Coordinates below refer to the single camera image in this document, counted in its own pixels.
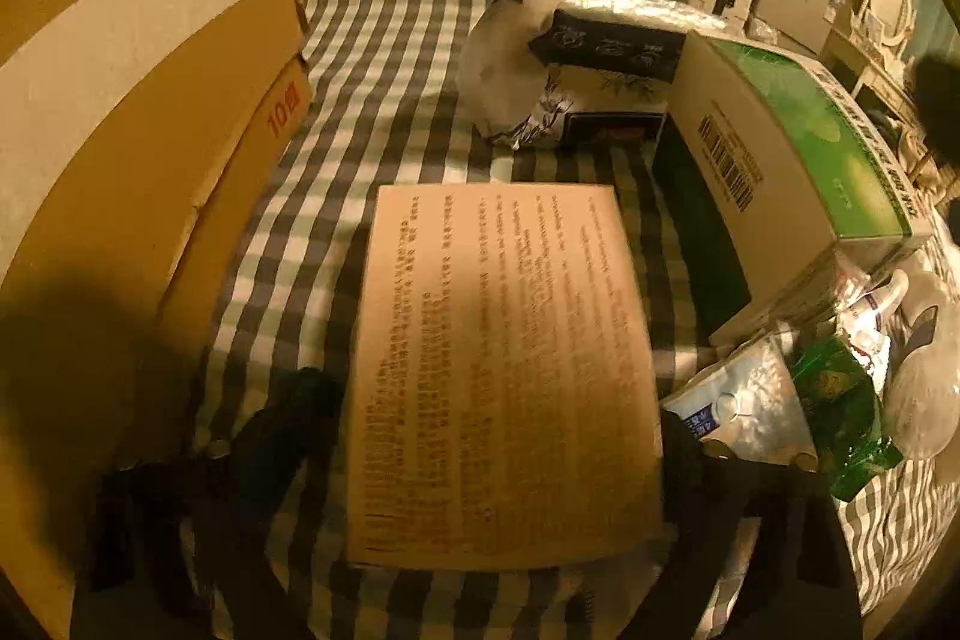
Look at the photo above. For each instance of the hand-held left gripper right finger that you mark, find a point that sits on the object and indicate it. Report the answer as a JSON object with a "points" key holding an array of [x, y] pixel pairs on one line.
{"points": [[686, 460]]}

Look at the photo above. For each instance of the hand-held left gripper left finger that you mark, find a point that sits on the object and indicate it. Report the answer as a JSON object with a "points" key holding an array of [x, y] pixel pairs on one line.
{"points": [[311, 396]]}

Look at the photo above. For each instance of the brown printed box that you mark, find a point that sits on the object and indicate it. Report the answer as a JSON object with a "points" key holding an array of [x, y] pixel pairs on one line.
{"points": [[502, 370]]}

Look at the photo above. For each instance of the brown cardboard box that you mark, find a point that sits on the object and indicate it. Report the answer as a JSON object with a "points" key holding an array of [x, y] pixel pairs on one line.
{"points": [[135, 85]]}

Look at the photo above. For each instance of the white navy tissue pack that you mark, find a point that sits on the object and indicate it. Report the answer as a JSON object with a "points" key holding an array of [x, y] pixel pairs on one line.
{"points": [[510, 78]]}

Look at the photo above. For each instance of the white pouch blue label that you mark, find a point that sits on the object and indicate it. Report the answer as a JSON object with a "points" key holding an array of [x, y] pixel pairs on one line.
{"points": [[750, 400]]}

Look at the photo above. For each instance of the green plastic wrapper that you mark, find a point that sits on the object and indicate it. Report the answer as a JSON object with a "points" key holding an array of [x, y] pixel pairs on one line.
{"points": [[844, 415]]}

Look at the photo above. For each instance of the white cosmetic tube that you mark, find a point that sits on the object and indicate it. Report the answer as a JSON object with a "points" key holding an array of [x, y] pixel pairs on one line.
{"points": [[881, 295]]}

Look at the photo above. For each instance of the green and white carton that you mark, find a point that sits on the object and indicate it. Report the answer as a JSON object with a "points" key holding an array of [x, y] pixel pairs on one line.
{"points": [[787, 160]]}

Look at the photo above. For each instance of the small black red box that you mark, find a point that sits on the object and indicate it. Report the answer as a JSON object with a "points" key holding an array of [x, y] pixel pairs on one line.
{"points": [[611, 129]]}

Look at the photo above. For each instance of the white dressing table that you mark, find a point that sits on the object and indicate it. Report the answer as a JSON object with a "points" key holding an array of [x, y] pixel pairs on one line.
{"points": [[874, 66]]}

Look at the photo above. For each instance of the silver foil bag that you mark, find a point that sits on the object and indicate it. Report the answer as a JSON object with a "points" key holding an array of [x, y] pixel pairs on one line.
{"points": [[645, 6]]}

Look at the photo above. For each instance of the small grey fridge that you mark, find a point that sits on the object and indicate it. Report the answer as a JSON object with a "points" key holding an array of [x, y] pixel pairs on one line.
{"points": [[802, 6]]}

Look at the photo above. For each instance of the oval white mirror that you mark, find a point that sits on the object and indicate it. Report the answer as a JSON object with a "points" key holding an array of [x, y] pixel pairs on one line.
{"points": [[889, 6]]}

